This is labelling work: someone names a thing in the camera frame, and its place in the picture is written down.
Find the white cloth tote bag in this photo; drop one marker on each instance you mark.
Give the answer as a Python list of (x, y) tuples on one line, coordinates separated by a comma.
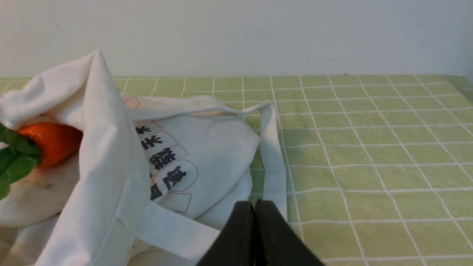
[(159, 176)]

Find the green checkered tablecloth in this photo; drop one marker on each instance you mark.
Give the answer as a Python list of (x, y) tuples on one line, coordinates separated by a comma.
[(379, 168)]

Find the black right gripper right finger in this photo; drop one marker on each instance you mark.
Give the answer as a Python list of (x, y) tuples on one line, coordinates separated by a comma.
[(276, 244)]

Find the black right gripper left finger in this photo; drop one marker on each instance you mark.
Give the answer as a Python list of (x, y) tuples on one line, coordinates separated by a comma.
[(233, 246)]

